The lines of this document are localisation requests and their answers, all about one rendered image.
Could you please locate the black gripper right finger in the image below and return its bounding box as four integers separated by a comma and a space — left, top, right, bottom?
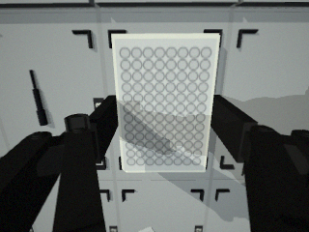
211, 95, 309, 232

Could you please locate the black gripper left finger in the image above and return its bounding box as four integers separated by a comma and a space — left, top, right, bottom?
0, 96, 119, 232

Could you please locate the light grey deck plate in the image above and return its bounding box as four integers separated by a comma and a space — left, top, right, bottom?
0, 3, 309, 232

